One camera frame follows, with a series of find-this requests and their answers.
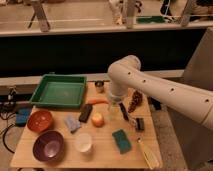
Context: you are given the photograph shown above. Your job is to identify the black eraser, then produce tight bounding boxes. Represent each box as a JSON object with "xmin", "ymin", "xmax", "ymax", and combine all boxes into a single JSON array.
[{"xmin": 79, "ymin": 104, "xmax": 93, "ymax": 123}]

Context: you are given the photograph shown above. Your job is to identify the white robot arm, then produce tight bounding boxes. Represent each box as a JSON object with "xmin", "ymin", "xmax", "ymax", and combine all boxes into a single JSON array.
[{"xmin": 107, "ymin": 55, "xmax": 213, "ymax": 131}]

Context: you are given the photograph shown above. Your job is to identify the purple bowl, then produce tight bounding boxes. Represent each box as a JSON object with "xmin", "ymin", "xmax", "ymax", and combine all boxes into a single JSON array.
[{"xmin": 32, "ymin": 130, "xmax": 64, "ymax": 162}]

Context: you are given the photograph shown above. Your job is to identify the red bowl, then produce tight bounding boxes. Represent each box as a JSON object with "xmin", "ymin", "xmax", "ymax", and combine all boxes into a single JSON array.
[{"xmin": 27, "ymin": 110, "xmax": 53, "ymax": 133}]

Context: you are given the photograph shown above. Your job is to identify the yellow red apple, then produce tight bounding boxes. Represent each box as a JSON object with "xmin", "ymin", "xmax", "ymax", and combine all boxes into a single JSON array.
[{"xmin": 91, "ymin": 113, "xmax": 104, "ymax": 127}]

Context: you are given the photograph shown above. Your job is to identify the black binder clip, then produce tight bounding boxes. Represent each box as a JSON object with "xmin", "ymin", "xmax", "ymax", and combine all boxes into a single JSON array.
[{"xmin": 136, "ymin": 118, "xmax": 145, "ymax": 131}]

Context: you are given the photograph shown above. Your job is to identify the orange carrot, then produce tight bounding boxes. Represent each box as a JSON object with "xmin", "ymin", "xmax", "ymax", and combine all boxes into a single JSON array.
[{"xmin": 87, "ymin": 99, "xmax": 108, "ymax": 105}]

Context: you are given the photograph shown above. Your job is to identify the brown pine cone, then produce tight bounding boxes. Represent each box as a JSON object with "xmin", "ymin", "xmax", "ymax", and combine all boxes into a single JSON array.
[{"xmin": 128, "ymin": 91, "xmax": 143, "ymax": 113}]

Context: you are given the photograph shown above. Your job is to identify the green sponge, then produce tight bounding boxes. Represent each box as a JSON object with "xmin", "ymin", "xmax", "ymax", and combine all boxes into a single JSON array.
[{"xmin": 112, "ymin": 129, "xmax": 131, "ymax": 154}]

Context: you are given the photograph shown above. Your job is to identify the white plastic cup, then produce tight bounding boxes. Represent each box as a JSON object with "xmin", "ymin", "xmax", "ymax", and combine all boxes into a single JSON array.
[{"xmin": 74, "ymin": 133, "xmax": 93, "ymax": 154}]

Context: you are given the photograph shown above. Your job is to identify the grey blue cloth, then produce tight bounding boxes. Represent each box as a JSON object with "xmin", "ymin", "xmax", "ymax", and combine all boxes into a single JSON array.
[{"xmin": 65, "ymin": 116, "xmax": 81, "ymax": 133}]

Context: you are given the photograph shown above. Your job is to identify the yellow white brush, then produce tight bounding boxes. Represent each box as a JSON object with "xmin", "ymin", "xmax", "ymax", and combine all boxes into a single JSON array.
[{"xmin": 136, "ymin": 137, "xmax": 161, "ymax": 170}]

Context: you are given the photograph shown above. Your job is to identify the green plastic tray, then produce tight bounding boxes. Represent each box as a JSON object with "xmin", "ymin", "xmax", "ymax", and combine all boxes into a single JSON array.
[{"xmin": 30, "ymin": 74, "xmax": 87, "ymax": 109}]

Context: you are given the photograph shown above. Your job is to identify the blue box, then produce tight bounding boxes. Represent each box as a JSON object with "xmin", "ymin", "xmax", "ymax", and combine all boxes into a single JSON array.
[{"xmin": 15, "ymin": 108, "xmax": 31, "ymax": 127}]

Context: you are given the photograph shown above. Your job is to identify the green cloth in background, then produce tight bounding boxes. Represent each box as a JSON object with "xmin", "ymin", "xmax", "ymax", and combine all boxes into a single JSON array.
[{"xmin": 136, "ymin": 16, "xmax": 165, "ymax": 24}]

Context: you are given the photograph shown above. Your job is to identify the black cables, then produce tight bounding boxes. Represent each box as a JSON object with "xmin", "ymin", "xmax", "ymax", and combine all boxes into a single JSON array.
[{"xmin": 0, "ymin": 99, "xmax": 21, "ymax": 154}]

